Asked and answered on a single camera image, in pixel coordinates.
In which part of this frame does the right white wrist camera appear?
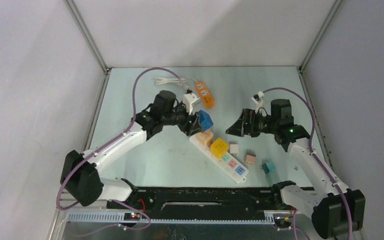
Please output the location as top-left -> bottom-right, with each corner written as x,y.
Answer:
251,91 -> 265,113

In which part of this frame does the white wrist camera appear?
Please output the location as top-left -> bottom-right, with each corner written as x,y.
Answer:
182,92 -> 201,115
251,91 -> 265,113

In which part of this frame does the yellow cube socket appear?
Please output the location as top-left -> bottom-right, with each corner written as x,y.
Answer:
209,137 -> 229,159

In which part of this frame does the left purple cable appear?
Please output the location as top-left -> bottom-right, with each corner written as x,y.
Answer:
56,67 -> 193,231

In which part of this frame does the purple cable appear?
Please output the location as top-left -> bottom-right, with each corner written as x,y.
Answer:
263,87 -> 355,240
56,67 -> 193,231

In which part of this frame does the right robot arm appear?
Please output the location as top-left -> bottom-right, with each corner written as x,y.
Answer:
225,99 -> 366,239

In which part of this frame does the grey cable duct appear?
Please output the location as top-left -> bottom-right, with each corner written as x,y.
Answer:
66,211 -> 275,225

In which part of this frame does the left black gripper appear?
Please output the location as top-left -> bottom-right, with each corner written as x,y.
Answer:
162,101 -> 204,136

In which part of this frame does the orange power strip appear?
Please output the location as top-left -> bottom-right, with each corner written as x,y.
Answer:
195,81 -> 215,109

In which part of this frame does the white coiled cord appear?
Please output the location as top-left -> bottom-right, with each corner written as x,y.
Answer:
154,76 -> 200,88

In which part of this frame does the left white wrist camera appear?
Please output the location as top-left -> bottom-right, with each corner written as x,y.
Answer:
182,92 -> 201,115

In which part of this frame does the white plug adapter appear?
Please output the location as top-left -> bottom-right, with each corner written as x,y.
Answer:
229,143 -> 239,158

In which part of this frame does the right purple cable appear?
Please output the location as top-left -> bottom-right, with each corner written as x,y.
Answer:
263,87 -> 355,240

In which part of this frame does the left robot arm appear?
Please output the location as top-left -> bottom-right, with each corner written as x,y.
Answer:
58,90 -> 203,208

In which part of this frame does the white multicolour power strip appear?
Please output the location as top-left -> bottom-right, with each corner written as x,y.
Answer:
189,134 -> 250,184

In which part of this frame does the blue cube socket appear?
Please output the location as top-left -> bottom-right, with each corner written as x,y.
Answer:
198,110 -> 214,132

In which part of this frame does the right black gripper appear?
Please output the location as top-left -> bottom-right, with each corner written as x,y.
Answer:
225,108 -> 278,138

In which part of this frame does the teal plug adapter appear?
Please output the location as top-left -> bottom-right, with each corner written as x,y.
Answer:
261,161 -> 276,174

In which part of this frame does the pink plug adapter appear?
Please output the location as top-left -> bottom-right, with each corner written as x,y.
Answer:
244,152 -> 257,165

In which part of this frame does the beige cube socket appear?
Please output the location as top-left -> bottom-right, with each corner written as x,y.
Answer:
196,129 -> 214,147

